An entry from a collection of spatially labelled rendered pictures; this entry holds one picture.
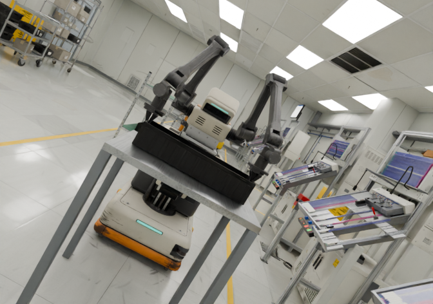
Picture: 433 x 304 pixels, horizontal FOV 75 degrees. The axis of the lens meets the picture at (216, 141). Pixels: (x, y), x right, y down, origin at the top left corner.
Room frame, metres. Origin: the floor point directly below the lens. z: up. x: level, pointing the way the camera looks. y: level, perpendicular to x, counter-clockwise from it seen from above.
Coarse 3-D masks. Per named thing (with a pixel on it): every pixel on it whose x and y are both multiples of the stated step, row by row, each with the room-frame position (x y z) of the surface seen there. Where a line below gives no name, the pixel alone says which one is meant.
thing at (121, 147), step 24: (120, 144) 1.10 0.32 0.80; (96, 168) 1.03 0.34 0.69; (144, 168) 1.04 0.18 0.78; (168, 168) 1.16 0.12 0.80; (192, 192) 1.07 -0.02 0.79; (216, 192) 1.23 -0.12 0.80; (72, 216) 1.03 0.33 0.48; (240, 216) 1.10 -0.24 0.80; (72, 240) 1.43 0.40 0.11; (216, 240) 1.51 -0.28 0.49; (240, 240) 1.12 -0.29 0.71; (48, 264) 1.03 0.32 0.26; (24, 288) 1.02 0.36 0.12; (216, 288) 1.10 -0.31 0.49
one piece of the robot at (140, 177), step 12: (216, 156) 2.15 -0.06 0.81; (132, 180) 2.04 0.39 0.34; (144, 180) 2.03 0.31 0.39; (156, 180) 1.98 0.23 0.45; (144, 192) 2.05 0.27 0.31; (156, 192) 2.03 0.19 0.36; (156, 204) 2.01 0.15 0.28; (168, 204) 2.02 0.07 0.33; (180, 204) 2.07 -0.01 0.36; (192, 204) 2.08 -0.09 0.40
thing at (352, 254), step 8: (352, 248) 1.86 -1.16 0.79; (360, 248) 1.85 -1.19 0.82; (344, 256) 1.89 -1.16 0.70; (352, 256) 1.85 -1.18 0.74; (344, 264) 1.85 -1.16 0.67; (352, 264) 1.84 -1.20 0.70; (336, 272) 1.86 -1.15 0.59; (344, 272) 1.85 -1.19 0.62; (328, 280) 1.89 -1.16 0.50; (336, 280) 1.85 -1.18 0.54; (328, 288) 1.85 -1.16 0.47; (336, 288) 1.84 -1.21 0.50; (320, 296) 1.86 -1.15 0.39; (328, 296) 1.85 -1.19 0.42
